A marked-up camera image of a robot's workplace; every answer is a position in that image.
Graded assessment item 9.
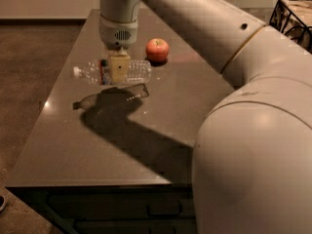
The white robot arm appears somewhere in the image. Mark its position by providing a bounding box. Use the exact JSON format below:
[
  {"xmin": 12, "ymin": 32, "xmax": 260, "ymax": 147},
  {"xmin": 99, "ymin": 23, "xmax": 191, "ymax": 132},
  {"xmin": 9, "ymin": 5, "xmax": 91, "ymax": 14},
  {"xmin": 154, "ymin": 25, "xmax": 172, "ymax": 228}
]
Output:
[{"xmin": 100, "ymin": 0, "xmax": 312, "ymax": 234}]

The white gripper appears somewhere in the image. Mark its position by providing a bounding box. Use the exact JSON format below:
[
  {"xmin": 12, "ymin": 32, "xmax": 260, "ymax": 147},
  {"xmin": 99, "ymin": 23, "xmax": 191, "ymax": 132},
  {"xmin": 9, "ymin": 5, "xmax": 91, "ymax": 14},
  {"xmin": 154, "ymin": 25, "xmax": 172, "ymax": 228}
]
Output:
[{"xmin": 99, "ymin": 17, "xmax": 138, "ymax": 84}]

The dark cabinet drawer front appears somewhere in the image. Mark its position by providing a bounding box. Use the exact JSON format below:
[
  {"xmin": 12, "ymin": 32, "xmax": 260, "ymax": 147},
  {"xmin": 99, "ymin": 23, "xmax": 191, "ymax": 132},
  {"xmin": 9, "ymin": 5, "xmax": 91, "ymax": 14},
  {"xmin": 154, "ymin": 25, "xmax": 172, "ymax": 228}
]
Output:
[{"xmin": 47, "ymin": 190, "xmax": 195, "ymax": 220}]

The clear plastic water bottle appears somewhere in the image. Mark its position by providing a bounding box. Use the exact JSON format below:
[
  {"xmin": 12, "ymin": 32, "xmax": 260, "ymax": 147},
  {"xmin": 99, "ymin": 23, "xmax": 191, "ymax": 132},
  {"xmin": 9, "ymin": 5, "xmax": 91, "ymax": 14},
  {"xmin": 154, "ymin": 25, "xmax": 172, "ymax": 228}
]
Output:
[{"xmin": 72, "ymin": 59, "xmax": 152, "ymax": 85}]

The black wire basket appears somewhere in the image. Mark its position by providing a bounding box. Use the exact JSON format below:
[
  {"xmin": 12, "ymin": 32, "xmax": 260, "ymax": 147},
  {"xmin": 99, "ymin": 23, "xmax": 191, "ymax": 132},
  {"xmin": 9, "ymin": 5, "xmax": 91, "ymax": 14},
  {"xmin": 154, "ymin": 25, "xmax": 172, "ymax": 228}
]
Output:
[{"xmin": 269, "ymin": 0, "xmax": 312, "ymax": 53}]

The red apple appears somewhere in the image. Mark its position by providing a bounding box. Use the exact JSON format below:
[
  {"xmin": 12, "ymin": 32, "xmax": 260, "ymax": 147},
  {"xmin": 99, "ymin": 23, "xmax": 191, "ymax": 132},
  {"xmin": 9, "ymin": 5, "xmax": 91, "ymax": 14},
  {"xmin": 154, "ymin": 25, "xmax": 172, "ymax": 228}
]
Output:
[{"xmin": 145, "ymin": 38, "xmax": 170, "ymax": 62}]

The lower dark cabinet drawer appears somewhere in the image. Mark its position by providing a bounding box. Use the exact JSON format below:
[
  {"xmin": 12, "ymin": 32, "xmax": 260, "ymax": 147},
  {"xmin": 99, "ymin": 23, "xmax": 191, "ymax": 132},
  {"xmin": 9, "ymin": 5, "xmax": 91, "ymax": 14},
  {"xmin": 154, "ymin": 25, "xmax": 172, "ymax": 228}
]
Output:
[{"xmin": 74, "ymin": 218, "xmax": 197, "ymax": 234}]

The dark cabinet drawer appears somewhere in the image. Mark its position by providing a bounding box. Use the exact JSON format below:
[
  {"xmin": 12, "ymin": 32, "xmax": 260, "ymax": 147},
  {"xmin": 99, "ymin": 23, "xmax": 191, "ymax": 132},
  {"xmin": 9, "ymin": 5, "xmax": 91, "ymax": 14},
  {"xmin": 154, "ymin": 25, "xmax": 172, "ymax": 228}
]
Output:
[
  {"xmin": 47, "ymin": 190, "xmax": 195, "ymax": 220},
  {"xmin": 74, "ymin": 218, "xmax": 197, "ymax": 234}
]

